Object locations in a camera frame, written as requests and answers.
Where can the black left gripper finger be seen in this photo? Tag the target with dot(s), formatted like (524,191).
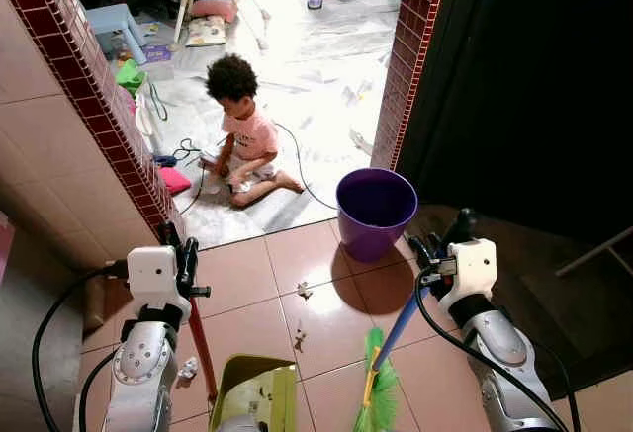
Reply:
(190,248)
(169,236)

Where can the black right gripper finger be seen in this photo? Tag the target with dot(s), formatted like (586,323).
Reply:
(462,226)
(421,250)

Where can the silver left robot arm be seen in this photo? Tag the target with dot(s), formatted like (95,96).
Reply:
(143,365)

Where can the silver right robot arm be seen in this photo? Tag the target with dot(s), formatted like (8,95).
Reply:
(499,338)

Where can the purple plastic bucket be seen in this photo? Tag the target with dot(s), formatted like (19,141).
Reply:
(376,229)

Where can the red pink cloth item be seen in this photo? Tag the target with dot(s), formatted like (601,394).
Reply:
(175,181)

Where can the white paper scrap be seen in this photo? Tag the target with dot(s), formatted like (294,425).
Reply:
(304,291)
(187,370)
(299,337)

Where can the child in pink shirt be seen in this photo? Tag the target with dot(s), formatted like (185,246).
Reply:
(252,135)

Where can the grey metal rod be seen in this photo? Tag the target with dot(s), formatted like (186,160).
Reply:
(593,249)

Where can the green plastic bag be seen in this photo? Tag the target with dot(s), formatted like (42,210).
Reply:
(130,76)

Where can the small purple box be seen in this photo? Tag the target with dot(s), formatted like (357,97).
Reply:
(157,53)

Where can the patterned picture book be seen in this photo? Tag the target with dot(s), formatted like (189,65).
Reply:
(206,32)

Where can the light blue plastic chair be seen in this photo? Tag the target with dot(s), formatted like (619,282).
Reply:
(114,19)

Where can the pink cushion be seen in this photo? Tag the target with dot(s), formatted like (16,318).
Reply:
(214,9)

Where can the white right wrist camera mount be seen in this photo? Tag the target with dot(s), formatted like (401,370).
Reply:
(475,269)

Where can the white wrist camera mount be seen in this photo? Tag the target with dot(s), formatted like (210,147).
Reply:
(475,269)
(153,274)

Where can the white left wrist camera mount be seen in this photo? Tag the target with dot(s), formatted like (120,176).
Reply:
(153,274)

